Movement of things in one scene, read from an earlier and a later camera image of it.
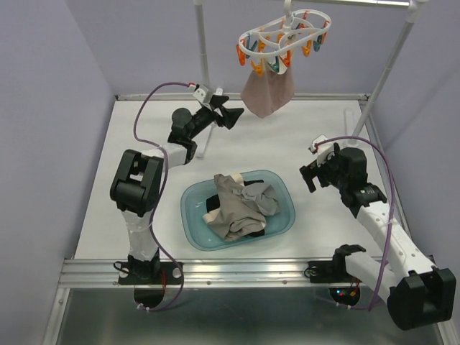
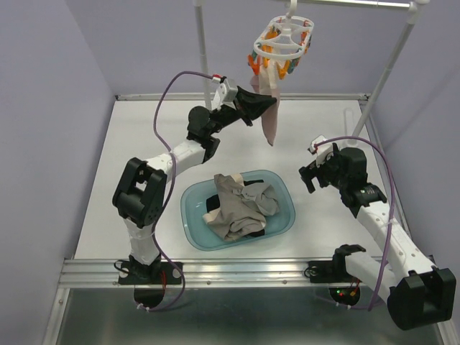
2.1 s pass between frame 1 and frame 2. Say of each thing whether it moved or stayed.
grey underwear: stayed
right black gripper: stayed
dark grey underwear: stayed
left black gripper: moved
